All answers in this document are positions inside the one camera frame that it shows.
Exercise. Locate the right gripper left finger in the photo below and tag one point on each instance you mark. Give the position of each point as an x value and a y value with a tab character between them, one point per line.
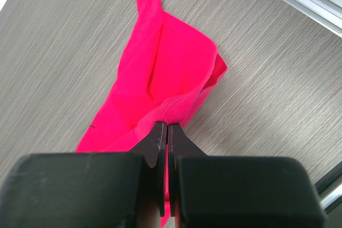
118	189

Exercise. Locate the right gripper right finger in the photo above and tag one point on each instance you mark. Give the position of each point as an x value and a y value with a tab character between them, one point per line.
237	191

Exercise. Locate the magenta t shirt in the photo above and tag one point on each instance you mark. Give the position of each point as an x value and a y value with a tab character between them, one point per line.
165	73

